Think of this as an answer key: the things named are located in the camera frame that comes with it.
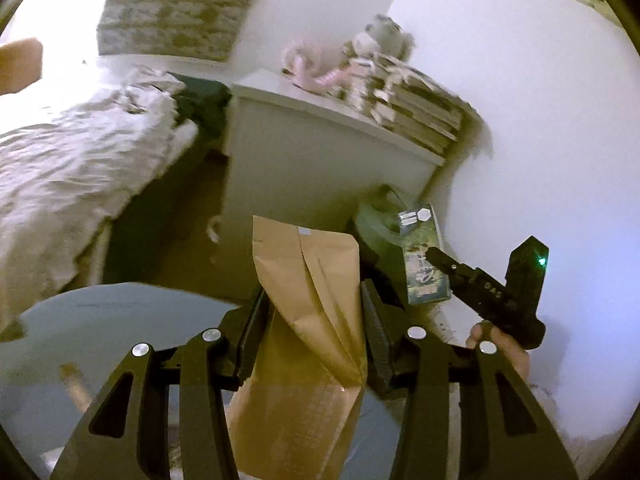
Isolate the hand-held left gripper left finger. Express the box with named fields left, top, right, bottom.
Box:
left=50, top=285, right=273, bottom=480

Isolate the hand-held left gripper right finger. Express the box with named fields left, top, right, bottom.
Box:
left=360, top=280, right=581, bottom=480

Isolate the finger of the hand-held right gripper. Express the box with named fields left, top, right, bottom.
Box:
left=424, top=247, right=476, bottom=283

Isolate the printed green carton box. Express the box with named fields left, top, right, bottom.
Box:
left=398, top=204, right=453, bottom=306

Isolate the brown paper bag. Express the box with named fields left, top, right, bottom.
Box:
left=227, top=215, right=369, bottom=480

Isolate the green trash bin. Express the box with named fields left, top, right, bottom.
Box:
left=347, top=185, right=443, bottom=273

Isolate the person's right hand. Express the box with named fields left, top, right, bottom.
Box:
left=465, top=321, right=531, bottom=386

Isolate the round glass table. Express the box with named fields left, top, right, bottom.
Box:
left=0, top=282, right=401, bottom=480

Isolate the stack of books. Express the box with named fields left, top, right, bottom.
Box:
left=330, top=52, right=473, bottom=157

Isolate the white nightstand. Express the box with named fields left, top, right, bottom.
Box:
left=217, top=69, right=446, bottom=281

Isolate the dark cloth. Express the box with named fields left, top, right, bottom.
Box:
left=167, top=72, right=232, bottom=137

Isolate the grey plush toy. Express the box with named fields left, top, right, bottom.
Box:
left=352, top=14, right=416, bottom=61

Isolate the bed with white duvet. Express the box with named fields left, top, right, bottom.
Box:
left=0, top=67, right=201, bottom=332

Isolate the patterned headboard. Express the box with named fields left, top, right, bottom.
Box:
left=97, top=0, right=271, bottom=63

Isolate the orange pillow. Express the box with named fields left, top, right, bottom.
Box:
left=0, top=37, right=45, bottom=96

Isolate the pale yellow wall sticker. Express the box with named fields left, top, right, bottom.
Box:
left=567, top=0, right=622, bottom=27

